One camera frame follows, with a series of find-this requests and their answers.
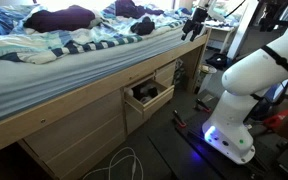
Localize dark navy garment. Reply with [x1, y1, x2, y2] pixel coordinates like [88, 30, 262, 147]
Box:
[115, 0, 164, 19]

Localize white bin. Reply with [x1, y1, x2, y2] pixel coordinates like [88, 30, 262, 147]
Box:
[198, 64, 217, 93]

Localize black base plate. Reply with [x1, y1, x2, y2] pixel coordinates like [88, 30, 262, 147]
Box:
[175, 109, 288, 180]

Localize red handled clamp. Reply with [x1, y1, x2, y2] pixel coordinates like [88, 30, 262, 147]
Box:
[172, 110, 187, 128]

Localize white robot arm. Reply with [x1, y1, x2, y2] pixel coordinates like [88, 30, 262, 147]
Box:
[202, 30, 288, 165]

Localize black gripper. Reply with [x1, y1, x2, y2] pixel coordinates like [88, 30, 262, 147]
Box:
[181, 7, 208, 42]

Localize black socks in drawer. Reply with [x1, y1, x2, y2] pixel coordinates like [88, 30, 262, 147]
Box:
[133, 84, 158, 104]

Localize wooden bed frame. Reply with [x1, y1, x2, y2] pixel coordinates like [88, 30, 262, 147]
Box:
[0, 30, 211, 180]

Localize large wooden drawer front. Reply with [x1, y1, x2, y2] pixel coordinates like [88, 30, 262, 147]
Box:
[18, 90, 125, 180]

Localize white desk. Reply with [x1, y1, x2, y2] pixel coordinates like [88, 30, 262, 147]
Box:
[206, 21, 237, 53]

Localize open wooden drawer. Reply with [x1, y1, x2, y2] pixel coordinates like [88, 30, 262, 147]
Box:
[124, 79, 174, 120]

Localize black bag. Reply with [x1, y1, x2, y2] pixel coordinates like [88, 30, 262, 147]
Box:
[206, 53, 227, 70]

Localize white cable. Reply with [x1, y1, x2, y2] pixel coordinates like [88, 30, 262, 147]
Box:
[82, 147, 144, 180]

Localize blue striped duvet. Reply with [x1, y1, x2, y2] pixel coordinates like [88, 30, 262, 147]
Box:
[0, 5, 188, 64]

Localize white rolled sock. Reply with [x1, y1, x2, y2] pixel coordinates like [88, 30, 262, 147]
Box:
[125, 88, 134, 97]

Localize light blue mattress sheet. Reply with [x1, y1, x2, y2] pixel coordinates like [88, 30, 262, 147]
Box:
[0, 24, 206, 128]

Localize blue pillow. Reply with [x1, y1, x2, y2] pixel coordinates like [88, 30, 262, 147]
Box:
[0, 6, 25, 35]

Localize dark purple garment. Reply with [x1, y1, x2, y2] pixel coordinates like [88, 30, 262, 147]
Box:
[24, 5, 95, 33]

